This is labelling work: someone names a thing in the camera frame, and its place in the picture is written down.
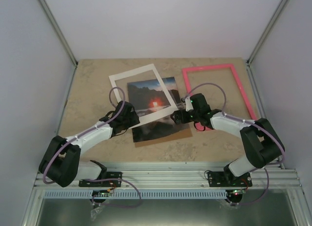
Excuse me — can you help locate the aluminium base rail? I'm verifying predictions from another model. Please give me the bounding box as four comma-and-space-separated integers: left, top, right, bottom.
34, 161, 302, 189

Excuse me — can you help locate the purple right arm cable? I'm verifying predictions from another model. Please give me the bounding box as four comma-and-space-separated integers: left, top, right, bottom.
186, 82, 286, 170

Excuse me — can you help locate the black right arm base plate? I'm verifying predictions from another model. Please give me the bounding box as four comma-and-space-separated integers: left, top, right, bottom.
204, 170, 253, 188

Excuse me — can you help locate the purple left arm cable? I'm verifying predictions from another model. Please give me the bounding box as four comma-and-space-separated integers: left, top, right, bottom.
42, 86, 126, 185

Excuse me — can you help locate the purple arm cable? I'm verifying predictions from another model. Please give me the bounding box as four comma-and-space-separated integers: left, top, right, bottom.
186, 82, 286, 170
42, 86, 126, 185

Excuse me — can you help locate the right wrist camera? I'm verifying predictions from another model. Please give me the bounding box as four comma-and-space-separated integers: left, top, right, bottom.
181, 96, 193, 112

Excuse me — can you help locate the aluminium corner post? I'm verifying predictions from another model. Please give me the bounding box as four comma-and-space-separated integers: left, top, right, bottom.
38, 0, 78, 68
246, 0, 290, 67

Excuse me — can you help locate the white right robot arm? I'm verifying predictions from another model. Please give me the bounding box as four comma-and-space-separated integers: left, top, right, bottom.
171, 94, 285, 187

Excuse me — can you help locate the aluminium corner post left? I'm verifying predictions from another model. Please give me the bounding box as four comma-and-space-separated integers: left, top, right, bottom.
38, 0, 78, 68

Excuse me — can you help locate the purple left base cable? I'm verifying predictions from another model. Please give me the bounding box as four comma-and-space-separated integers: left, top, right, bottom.
84, 178, 142, 209

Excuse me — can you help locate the white paper mat board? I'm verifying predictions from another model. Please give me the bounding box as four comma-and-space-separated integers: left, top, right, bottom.
109, 64, 178, 129

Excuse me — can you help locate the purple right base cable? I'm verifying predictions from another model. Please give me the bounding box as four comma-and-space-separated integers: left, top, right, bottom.
226, 169, 270, 207

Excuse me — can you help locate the grey slotted cable duct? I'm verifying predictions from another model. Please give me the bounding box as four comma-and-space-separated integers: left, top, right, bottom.
44, 189, 227, 200

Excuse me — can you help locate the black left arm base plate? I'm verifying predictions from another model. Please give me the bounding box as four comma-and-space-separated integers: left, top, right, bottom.
78, 171, 122, 188

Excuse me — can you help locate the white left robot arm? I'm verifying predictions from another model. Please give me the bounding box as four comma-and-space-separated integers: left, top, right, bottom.
39, 101, 139, 187

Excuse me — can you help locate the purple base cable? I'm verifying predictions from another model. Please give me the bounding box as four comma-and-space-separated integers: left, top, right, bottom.
84, 178, 142, 209
226, 169, 270, 207

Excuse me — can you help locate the controller board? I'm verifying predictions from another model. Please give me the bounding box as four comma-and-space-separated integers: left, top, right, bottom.
90, 189, 114, 204
225, 189, 246, 205

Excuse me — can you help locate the sunset landscape photo print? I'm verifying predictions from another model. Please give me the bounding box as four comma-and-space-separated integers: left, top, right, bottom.
127, 76, 190, 143

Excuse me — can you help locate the brown frame backing board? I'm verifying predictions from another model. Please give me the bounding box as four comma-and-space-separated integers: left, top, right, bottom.
135, 128, 193, 148

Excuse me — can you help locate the aluminium corner post right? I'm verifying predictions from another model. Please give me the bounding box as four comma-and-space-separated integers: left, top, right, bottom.
246, 0, 290, 67

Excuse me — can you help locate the left controller board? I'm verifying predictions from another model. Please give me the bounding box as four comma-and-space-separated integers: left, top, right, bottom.
90, 189, 114, 204

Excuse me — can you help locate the pink wooden photo frame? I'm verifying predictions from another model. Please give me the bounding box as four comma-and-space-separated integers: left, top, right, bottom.
182, 64, 257, 120

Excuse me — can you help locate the right controller board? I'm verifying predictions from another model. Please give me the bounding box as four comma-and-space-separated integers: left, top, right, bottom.
225, 189, 246, 205

